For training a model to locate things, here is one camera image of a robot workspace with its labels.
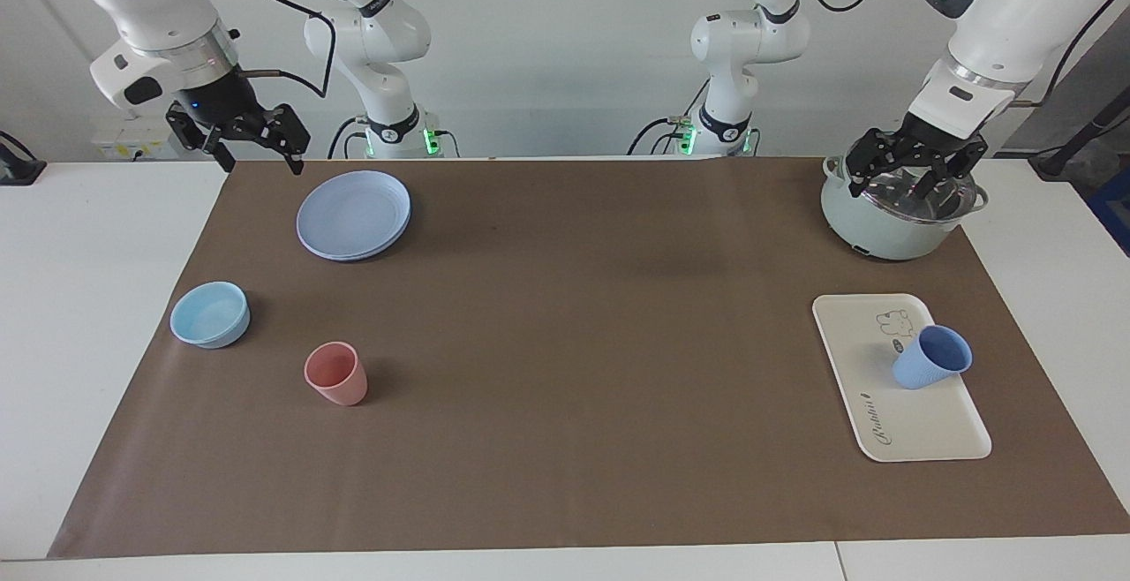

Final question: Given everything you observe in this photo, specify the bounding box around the blue ribbed cup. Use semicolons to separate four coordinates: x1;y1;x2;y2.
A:
892;325;973;390

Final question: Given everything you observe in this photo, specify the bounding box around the black clamp mount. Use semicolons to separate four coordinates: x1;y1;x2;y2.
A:
0;131;47;186

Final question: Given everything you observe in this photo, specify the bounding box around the black base cable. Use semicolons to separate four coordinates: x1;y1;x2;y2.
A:
627;78;712;156
328;116;368;160

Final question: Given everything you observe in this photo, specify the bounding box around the light blue bowl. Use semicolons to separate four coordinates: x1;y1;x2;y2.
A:
169;281;251;350

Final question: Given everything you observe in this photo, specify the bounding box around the pale green cooking pot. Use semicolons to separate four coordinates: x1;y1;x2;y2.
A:
819;155;990;261

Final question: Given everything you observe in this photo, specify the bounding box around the brown table mat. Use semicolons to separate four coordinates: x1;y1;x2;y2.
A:
47;157;1130;560

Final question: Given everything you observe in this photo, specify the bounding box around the black right base cable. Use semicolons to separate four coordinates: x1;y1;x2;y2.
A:
328;116;368;160

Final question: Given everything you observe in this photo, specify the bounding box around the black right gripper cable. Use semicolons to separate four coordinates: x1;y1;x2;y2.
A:
231;0;339;100

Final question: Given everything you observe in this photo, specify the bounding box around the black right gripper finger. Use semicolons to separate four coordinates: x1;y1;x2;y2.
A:
254;104;312;177
166;107;236;174

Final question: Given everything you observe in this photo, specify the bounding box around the blue crate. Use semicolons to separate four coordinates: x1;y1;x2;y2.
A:
1090;166;1130;255

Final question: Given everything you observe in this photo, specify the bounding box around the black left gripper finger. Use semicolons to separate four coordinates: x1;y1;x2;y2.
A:
914;135;989;200
846;127;908;200

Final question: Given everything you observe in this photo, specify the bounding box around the blue round plate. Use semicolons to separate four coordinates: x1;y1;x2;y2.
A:
296;170;412;262

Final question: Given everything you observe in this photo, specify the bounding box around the cream tray with rabbit print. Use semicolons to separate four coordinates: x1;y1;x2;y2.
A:
812;293;992;463

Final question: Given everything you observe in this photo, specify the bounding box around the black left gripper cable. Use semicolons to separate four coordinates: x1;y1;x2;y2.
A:
1011;0;1129;107

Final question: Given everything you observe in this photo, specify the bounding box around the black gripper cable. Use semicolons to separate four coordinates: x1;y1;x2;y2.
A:
1011;0;1129;107
231;0;339;100

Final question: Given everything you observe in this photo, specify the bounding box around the black left base cable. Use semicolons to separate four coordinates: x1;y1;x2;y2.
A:
627;78;712;156

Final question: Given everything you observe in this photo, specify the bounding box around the white wall socket box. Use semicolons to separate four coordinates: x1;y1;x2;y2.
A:
91;117;173;161

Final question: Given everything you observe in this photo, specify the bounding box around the black stand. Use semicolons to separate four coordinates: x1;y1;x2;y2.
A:
1028;87;1130;181

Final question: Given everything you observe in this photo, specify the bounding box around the pink cup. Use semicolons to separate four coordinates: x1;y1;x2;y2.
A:
304;342;368;407

